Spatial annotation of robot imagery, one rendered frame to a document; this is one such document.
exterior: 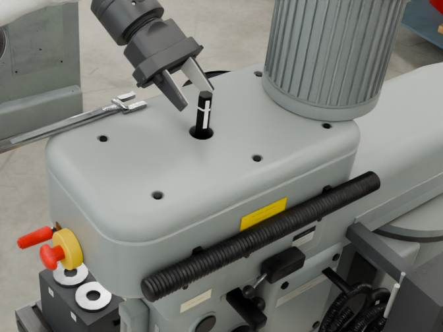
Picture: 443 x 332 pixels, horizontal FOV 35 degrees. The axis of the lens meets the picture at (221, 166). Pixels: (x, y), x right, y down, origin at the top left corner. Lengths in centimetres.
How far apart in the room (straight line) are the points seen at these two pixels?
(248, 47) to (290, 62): 400
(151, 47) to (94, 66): 373
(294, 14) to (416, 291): 47
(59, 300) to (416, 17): 407
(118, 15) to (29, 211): 271
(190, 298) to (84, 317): 73
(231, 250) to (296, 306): 40
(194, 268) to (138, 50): 32
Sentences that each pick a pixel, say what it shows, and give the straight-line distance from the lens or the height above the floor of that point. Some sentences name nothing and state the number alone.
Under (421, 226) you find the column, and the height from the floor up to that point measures 156.
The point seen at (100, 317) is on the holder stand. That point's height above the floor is 111.
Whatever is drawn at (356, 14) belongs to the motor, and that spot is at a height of 208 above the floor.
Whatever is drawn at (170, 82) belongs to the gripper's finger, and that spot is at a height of 197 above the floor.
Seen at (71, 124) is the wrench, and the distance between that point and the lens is 108.
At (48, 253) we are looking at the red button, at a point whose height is 178.
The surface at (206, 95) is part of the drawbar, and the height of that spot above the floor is 196.
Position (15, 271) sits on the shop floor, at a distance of 344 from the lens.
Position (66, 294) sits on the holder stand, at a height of 111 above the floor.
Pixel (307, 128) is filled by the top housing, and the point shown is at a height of 189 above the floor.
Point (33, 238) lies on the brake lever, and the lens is 117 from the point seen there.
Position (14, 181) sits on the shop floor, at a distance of 389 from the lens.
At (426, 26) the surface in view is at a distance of 537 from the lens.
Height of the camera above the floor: 254
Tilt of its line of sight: 39 degrees down
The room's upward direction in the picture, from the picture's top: 8 degrees clockwise
